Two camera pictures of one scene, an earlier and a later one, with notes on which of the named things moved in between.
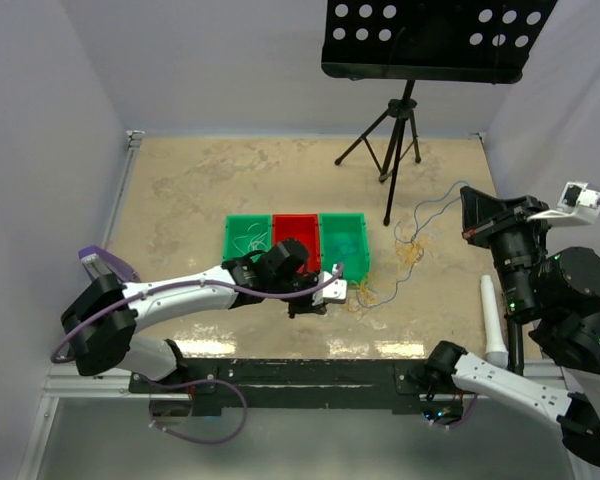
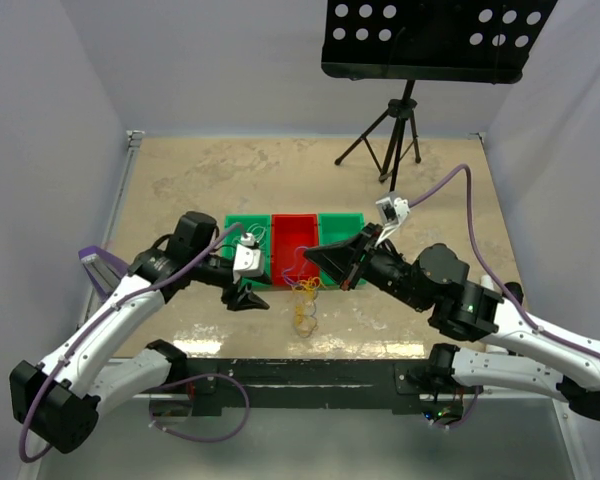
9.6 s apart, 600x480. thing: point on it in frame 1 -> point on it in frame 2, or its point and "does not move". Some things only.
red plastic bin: x=304 y=227 does not move
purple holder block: x=99 y=263 does not move
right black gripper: x=480 y=211 -> x=343 y=260
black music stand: x=465 y=41 does not move
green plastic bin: x=247 y=235 does not move
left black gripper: x=306 y=307 -> x=243 y=299
